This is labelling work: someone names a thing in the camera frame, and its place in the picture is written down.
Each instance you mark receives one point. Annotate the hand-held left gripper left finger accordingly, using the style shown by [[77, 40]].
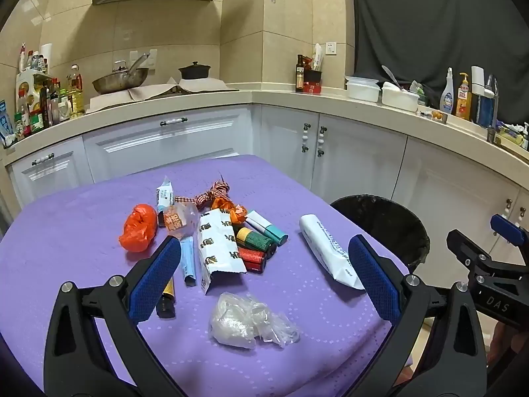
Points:
[[155, 281]]

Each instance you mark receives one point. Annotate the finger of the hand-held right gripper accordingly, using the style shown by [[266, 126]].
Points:
[[506, 225], [469, 250]]

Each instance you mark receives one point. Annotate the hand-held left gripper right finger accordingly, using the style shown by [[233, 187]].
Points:
[[374, 277]]

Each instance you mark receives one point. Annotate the small amber bottle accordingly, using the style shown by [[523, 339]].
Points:
[[166, 302]]

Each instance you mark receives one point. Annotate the light blue stick packet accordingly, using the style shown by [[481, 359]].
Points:
[[189, 260]]

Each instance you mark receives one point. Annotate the black lined trash bin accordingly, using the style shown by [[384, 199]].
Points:
[[384, 223]]

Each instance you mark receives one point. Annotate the white printed packet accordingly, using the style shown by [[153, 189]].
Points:
[[326, 248]]

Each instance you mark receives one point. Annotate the orange plastic bag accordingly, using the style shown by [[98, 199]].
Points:
[[138, 227]]

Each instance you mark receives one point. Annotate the clear orange printed wrapper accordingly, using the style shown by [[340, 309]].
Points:
[[177, 219]]

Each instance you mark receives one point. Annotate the white patterned paper carton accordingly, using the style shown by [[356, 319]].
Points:
[[219, 248]]

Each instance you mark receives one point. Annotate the white blue sachet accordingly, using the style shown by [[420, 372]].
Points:
[[164, 194]]

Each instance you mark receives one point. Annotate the clear plastic bag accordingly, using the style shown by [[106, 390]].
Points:
[[244, 322]]

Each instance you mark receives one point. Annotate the red battery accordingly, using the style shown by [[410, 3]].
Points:
[[252, 259]]

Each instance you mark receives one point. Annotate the red checkered ribbon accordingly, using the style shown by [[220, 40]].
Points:
[[208, 194]]

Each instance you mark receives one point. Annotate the orange candy wrapper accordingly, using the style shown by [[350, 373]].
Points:
[[233, 211]]

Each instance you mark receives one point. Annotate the yellow green battery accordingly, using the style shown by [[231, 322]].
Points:
[[256, 240]]

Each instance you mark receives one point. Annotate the white teal tube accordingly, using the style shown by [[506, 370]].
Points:
[[266, 227]]

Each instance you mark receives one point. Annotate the person's right hand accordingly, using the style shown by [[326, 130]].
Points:
[[502, 341]]

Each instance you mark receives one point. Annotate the yellow sponge pack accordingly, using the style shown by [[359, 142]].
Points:
[[510, 136]]

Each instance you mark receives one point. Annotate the purple tablecloth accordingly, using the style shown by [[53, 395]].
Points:
[[82, 223]]

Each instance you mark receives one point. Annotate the white pump bottle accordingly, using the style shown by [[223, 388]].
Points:
[[525, 134]]

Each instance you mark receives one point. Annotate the blue bottle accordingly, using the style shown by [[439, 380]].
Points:
[[483, 109]]

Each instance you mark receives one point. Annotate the steel faucet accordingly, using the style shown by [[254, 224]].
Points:
[[495, 103]]

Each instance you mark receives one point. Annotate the yellow dish soap bottle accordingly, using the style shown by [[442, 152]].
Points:
[[463, 99]]

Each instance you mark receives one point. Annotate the white spray bottle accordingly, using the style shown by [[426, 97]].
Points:
[[446, 97]]

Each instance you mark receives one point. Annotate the white faucet water purifier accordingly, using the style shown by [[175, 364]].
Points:
[[479, 80]]

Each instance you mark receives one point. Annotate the green packet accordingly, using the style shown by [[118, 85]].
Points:
[[419, 93]]

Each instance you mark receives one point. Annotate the white open container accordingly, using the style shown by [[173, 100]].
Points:
[[399, 99]]

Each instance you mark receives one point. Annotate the white lidded container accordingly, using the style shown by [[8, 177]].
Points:
[[363, 89]]

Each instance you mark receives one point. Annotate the metal spoon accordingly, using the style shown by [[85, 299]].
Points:
[[390, 75]]

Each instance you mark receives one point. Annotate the beige stove cover paper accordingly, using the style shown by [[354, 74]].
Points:
[[165, 91]]

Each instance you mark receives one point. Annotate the beige kitchen countertop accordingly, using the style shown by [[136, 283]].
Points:
[[289, 99]]

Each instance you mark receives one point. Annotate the red box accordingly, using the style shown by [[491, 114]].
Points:
[[313, 87]]

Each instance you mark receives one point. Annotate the steel wok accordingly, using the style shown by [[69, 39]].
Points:
[[120, 82]]

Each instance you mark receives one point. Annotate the cooking oil bottle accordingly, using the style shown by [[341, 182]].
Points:
[[75, 95]]

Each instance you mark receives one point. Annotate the group of condiment bottles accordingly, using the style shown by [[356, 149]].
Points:
[[37, 107]]

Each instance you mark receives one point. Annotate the black lidded pot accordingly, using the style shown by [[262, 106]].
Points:
[[194, 72]]

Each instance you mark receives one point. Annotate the dark oil bottle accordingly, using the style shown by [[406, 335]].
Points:
[[299, 76]]

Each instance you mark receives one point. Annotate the blue white packet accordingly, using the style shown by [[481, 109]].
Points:
[[6, 124]]

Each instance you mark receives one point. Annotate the white standing packet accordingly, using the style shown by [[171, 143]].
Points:
[[318, 56]]

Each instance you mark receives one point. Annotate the black curtain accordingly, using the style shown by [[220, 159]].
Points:
[[413, 16]]

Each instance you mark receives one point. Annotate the paper towel roll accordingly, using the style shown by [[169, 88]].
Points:
[[46, 56]]

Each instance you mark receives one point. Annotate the white wall switch plates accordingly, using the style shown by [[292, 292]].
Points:
[[153, 58]]

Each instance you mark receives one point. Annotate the white wall socket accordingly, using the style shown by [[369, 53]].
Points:
[[330, 47]]

